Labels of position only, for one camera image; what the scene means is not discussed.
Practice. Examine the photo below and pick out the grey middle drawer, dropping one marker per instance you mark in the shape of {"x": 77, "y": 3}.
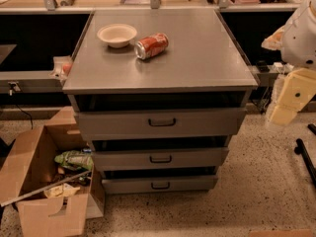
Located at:
{"x": 159, "y": 159}

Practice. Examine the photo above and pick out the brown cardboard box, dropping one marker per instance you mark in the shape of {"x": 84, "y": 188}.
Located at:
{"x": 30, "y": 167}

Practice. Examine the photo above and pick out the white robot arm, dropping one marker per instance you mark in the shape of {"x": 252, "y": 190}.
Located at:
{"x": 296, "y": 41}

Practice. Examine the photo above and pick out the grey metal drawer cabinet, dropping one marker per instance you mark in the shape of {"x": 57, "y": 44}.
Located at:
{"x": 200, "y": 69}

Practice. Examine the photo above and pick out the yellow crumpled wrapper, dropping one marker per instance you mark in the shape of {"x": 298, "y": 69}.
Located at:
{"x": 64, "y": 190}

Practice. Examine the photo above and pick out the grey bottom drawer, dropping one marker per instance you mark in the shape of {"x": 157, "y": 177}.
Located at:
{"x": 160, "y": 184}

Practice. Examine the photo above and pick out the grey top drawer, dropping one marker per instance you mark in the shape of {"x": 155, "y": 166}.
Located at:
{"x": 159, "y": 124}

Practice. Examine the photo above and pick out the long metal strip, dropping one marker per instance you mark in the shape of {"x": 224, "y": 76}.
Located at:
{"x": 40, "y": 190}

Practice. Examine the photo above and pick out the grey drawer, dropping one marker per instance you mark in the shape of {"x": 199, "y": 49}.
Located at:
{"x": 159, "y": 124}
{"x": 160, "y": 184}
{"x": 159, "y": 159}

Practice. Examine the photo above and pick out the black floor stand bar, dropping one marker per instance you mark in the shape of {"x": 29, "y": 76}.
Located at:
{"x": 300, "y": 149}

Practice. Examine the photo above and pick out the red soda can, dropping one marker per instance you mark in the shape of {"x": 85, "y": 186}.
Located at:
{"x": 151, "y": 46}

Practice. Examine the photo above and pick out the small clear plastic container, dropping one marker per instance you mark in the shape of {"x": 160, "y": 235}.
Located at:
{"x": 61, "y": 67}

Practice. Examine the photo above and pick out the white paper bowl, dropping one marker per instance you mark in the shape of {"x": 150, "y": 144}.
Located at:
{"x": 117, "y": 35}

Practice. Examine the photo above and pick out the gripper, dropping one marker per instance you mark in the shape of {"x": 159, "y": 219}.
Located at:
{"x": 301, "y": 39}

